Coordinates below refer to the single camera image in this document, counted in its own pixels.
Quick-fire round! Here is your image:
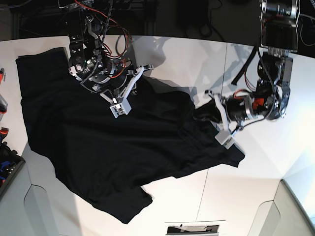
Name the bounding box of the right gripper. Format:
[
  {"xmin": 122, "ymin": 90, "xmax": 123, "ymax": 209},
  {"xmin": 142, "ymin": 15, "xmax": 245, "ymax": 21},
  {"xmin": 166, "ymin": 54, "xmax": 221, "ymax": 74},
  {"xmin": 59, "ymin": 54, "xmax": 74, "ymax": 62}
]
[{"xmin": 91, "ymin": 64, "xmax": 154, "ymax": 103}]

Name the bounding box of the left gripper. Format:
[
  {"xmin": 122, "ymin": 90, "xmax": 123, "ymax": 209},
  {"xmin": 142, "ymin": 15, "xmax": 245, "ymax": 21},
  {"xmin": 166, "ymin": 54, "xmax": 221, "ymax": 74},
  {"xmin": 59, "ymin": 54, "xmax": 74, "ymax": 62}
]
[{"xmin": 193, "ymin": 90, "xmax": 256, "ymax": 135}]

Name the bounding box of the black t-shirt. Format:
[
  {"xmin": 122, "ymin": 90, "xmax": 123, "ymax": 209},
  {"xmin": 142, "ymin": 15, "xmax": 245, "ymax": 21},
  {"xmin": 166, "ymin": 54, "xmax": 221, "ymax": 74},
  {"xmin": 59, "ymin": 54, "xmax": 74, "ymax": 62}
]
[{"xmin": 16, "ymin": 48, "xmax": 245, "ymax": 224}]

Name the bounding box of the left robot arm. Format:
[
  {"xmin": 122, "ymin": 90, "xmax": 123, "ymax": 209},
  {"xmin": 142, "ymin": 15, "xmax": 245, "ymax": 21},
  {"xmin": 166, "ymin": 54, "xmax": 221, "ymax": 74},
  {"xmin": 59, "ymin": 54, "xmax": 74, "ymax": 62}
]
[{"xmin": 193, "ymin": 0, "xmax": 300, "ymax": 137}]

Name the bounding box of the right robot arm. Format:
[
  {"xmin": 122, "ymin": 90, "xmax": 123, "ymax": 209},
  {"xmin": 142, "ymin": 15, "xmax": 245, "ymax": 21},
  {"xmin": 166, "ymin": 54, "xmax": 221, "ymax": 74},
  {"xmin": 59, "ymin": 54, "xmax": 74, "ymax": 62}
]
[{"xmin": 58, "ymin": 0, "xmax": 154, "ymax": 109}]

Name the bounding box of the orange grey tool at edge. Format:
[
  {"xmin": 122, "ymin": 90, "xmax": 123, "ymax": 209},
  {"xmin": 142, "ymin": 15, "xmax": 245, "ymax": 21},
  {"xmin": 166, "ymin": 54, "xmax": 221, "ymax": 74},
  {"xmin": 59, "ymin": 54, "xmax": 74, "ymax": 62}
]
[{"xmin": 0, "ymin": 67, "xmax": 8, "ymax": 120}]

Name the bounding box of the grey bin with clothes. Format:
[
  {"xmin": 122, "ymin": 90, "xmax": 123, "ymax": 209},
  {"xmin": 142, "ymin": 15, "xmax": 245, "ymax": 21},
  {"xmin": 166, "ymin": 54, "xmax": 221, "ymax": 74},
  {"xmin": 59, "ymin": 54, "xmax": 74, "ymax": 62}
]
[{"xmin": 0, "ymin": 128, "xmax": 25, "ymax": 199}]

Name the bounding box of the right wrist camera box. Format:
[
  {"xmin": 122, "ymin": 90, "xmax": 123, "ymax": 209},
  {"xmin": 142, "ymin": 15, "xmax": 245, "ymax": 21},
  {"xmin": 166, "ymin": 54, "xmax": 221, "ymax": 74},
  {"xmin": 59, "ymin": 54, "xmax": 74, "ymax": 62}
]
[{"xmin": 110, "ymin": 98, "xmax": 131, "ymax": 118}]

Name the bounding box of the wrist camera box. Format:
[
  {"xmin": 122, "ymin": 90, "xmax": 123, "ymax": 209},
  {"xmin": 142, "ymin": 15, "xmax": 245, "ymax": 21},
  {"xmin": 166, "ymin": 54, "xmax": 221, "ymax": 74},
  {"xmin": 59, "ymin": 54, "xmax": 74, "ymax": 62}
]
[
  {"xmin": 215, "ymin": 130, "xmax": 235, "ymax": 149},
  {"xmin": 110, "ymin": 98, "xmax": 131, "ymax": 118}
]

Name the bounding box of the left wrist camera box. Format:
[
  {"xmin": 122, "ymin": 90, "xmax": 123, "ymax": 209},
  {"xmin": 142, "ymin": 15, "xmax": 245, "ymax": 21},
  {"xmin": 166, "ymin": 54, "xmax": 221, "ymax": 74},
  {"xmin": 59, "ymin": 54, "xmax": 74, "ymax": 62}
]
[{"xmin": 215, "ymin": 130, "xmax": 235, "ymax": 149}]

